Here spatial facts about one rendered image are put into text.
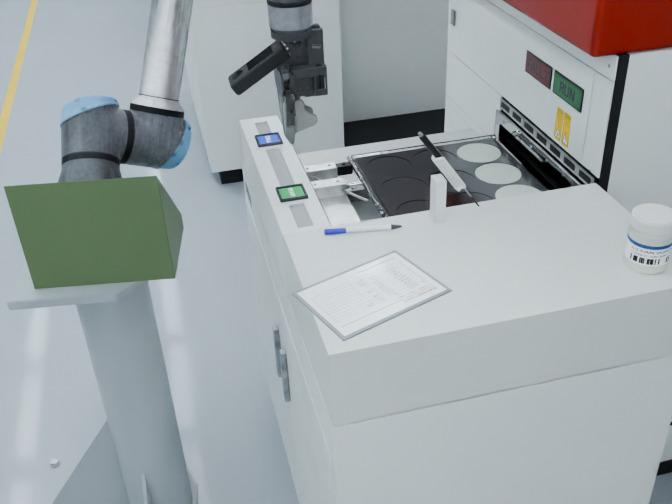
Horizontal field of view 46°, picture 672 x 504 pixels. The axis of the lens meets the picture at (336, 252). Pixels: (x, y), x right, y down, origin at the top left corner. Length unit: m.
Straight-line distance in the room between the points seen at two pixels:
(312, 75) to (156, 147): 0.48
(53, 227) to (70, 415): 1.12
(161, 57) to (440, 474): 1.01
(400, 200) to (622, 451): 0.64
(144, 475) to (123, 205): 0.79
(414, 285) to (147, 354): 0.76
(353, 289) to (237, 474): 1.13
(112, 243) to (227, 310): 1.34
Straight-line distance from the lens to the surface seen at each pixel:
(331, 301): 1.25
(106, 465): 2.18
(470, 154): 1.86
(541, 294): 1.29
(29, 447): 2.56
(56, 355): 2.86
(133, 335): 1.79
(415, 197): 1.67
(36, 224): 1.59
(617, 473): 1.62
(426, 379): 1.24
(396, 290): 1.27
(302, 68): 1.39
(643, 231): 1.34
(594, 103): 1.61
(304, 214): 1.51
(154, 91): 1.75
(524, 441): 1.43
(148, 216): 1.54
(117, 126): 1.71
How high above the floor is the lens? 1.71
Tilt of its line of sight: 33 degrees down
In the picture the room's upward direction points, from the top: 3 degrees counter-clockwise
